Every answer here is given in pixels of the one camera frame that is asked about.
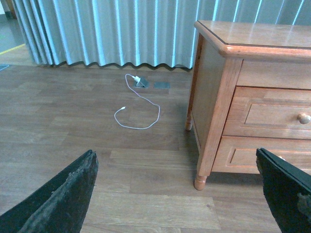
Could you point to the white plug adapter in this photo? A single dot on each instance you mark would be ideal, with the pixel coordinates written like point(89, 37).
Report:
point(136, 78)

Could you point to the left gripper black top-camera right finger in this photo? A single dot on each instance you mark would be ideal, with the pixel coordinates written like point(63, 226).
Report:
point(287, 190)

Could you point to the light wooden nightstand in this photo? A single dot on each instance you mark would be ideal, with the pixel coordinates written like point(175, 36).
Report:
point(240, 54)

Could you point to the grey pleated curtain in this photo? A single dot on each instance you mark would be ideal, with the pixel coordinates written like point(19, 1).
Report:
point(139, 32)

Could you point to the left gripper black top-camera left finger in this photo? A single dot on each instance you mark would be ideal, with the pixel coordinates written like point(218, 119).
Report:
point(60, 205)

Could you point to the open floor socket box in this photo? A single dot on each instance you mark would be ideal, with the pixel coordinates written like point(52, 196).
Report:
point(142, 84)

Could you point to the closed floor socket cover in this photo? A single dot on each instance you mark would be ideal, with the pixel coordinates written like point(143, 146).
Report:
point(162, 85)

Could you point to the dark floor sign sticker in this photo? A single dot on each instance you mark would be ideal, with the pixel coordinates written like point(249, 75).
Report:
point(3, 66)

